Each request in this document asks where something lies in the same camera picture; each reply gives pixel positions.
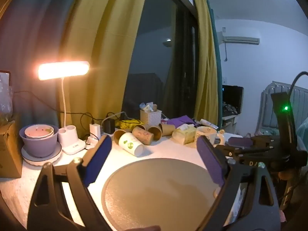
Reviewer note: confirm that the black monitor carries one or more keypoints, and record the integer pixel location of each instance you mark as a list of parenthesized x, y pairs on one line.
[(232, 96)]

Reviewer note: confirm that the purple cloth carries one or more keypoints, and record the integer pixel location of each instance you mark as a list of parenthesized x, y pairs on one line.
[(182, 120)]

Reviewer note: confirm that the narrow yellow curtain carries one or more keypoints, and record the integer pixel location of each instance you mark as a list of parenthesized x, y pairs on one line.
[(207, 65)]

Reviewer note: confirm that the white paper cup green print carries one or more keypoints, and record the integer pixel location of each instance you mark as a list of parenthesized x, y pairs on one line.
[(131, 144)]

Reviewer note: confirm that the white desk lamp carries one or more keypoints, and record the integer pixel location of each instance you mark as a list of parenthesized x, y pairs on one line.
[(71, 139)]

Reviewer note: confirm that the white charger plug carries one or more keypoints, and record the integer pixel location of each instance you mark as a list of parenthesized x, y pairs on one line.
[(95, 130)]

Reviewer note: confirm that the grey ribbed headboard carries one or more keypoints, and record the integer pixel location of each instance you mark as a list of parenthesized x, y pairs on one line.
[(270, 105)]

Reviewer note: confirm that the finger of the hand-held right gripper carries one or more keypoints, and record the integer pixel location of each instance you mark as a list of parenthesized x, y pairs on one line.
[(231, 152), (240, 142)]

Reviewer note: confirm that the white tube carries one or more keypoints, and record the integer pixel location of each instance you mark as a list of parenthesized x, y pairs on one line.
[(208, 123)]

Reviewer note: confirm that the black power adapter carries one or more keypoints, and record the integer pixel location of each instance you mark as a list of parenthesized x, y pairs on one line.
[(109, 126)]

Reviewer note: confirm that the clear plastic packaging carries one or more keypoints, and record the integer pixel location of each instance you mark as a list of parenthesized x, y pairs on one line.
[(5, 96)]

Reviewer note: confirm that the yellow snack packet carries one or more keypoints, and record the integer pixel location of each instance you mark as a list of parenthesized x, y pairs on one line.
[(128, 124)]

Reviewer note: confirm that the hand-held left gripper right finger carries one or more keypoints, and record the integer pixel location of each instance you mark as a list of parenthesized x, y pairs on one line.
[(211, 162)]

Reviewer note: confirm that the white woven basket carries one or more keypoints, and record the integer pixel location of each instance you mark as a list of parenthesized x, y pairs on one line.
[(150, 118)]

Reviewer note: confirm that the white round plate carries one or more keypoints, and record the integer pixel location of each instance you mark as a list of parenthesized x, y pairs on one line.
[(54, 156)]

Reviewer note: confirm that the purple bowl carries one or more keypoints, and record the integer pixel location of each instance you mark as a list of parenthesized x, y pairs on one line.
[(39, 145)]

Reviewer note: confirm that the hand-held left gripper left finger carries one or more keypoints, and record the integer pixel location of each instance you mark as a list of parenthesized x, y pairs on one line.
[(97, 160)]

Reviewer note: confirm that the pink inner pot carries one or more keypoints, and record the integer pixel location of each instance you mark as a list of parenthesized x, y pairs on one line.
[(39, 131)]

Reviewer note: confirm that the white ceramic mug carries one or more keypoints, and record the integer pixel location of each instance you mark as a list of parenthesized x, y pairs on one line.
[(207, 133)]

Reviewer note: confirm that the yellow tissue packet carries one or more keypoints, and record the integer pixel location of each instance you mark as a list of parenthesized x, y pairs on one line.
[(184, 134)]

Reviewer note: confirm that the round grey table mat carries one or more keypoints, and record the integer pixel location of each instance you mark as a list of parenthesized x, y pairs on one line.
[(161, 195)]

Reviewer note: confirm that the white air conditioner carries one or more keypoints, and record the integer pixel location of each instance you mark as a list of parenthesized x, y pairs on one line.
[(240, 39)]

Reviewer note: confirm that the brown paper cup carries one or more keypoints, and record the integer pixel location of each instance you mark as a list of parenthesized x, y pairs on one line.
[(143, 134), (119, 136), (167, 128), (155, 131)]

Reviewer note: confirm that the wide yellow curtain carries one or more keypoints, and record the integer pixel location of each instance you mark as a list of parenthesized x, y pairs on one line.
[(101, 53)]

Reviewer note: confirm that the cardboard box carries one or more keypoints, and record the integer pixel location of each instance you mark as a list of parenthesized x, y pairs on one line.
[(8, 149)]

